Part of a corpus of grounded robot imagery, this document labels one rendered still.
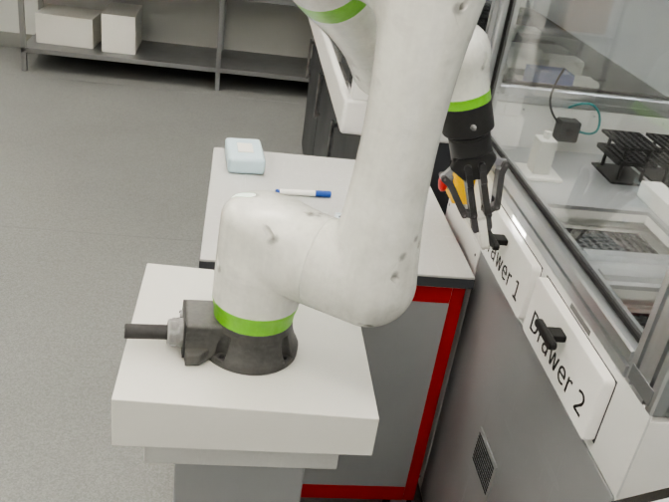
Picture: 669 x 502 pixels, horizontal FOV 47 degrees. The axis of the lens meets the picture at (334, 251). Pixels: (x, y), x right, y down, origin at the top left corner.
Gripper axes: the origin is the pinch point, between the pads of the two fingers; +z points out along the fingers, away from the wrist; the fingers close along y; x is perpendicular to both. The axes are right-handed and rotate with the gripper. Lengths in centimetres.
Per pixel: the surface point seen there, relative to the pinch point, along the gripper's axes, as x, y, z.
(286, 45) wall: -416, 39, 61
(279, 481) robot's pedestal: 39, 44, 13
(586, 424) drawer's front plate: 45.5, -2.4, 9.0
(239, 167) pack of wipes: -54, 48, -2
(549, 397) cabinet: 30.2, -1.5, 16.8
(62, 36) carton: -379, 175, 13
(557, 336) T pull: 32.7, -3.0, 2.4
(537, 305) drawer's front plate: 20.0, -3.7, 5.2
